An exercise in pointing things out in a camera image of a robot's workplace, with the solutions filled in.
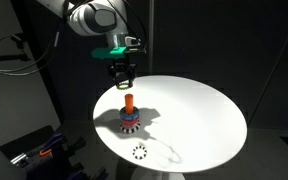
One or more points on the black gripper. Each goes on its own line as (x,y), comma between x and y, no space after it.
(120,68)

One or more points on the silver Franka robot arm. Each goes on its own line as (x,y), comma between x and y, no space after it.
(94,16)

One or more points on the orange stake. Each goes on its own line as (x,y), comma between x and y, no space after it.
(129,102)

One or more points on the black clamp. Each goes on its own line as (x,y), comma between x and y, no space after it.
(77,144)

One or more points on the orange clip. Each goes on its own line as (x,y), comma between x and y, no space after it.
(45,152)

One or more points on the dark grey platform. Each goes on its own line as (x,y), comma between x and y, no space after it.
(20,141)

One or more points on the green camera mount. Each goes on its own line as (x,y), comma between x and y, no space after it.
(107,52)

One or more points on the white table pedestal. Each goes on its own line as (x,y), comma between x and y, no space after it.
(157,175)

